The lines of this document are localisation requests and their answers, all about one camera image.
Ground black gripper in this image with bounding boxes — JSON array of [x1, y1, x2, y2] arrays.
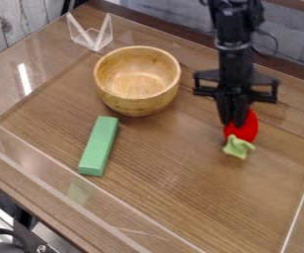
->
[[192, 42, 278, 127]]

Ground clear acrylic corner bracket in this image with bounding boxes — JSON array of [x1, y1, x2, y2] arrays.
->
[[65, 13, 113, 51]]

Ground clear acrylic tray wall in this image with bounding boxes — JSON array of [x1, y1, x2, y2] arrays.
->
[[0, 126, 204, 253]]

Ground red plush fruit green stem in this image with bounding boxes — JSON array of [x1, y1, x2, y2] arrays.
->
[[223, 110, 258, 160]]

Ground green rectangular block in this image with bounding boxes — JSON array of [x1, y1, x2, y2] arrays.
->
[[77, 116, 119, 177]]

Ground wooden bowl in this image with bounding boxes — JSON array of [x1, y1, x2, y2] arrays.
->
[[92, 45, 180, 117]]

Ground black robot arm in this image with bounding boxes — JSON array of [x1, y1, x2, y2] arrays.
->
[[192, 0, 279, 127]]

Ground black table clamp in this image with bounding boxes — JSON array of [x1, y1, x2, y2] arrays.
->
[[12, 220, 59, 253]]

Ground black cable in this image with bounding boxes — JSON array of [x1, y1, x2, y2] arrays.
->
[[251, 28, 291, 60]]

